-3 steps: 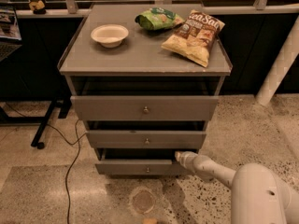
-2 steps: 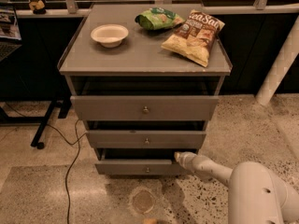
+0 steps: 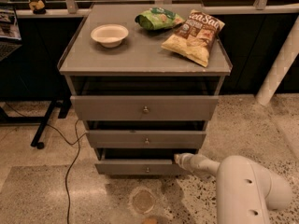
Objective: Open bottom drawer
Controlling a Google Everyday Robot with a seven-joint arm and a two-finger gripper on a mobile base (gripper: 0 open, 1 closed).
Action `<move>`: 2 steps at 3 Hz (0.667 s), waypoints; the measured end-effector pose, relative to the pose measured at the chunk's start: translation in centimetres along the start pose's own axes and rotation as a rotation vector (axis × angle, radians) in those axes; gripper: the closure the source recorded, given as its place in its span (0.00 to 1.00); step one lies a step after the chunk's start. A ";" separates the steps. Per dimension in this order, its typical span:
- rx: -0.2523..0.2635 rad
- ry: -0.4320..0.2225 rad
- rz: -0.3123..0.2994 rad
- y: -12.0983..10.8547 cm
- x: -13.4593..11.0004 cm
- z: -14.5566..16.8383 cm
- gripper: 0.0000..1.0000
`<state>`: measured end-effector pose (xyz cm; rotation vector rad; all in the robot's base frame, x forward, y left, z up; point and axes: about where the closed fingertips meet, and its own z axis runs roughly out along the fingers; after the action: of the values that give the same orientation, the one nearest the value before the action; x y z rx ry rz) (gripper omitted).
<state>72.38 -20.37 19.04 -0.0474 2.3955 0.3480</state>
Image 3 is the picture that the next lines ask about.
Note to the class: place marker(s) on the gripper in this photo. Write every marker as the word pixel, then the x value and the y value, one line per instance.
pixel 193 162

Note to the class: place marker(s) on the grey bottom drawer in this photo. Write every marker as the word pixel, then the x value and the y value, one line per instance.
pixel 140 161

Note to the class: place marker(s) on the grey drawer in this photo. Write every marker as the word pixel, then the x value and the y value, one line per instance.
pixel 140 161
pixel 147 108
pixel 146 139

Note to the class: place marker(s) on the grey middle drawer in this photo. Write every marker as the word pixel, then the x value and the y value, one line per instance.
pixel 146 139

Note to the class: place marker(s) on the grey drawer cabinet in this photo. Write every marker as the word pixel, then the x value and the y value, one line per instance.
pixel 138 67

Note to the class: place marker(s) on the grey top drawer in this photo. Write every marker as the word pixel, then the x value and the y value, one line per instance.
pixel 147 108

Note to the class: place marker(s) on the round floor cover plate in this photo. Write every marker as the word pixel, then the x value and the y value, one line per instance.
pixel 142 200

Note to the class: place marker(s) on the yellow brown chip bag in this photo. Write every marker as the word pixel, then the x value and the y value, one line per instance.
pixel 194 39

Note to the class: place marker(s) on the white paper bowl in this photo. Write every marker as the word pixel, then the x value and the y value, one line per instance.
pixel 109 35

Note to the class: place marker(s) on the green snack bag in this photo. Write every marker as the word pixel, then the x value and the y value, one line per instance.
pixel 157 18

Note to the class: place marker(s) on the metal window railing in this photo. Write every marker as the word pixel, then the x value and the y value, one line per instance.
pixel 149 3

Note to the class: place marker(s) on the laptop on desk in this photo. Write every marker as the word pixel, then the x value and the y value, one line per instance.
pixel 10 36

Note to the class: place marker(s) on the small yellow black object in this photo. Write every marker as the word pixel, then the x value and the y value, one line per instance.
pixel 37 6

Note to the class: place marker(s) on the black desk leg frame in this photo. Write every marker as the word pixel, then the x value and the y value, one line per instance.
pixel 40 121

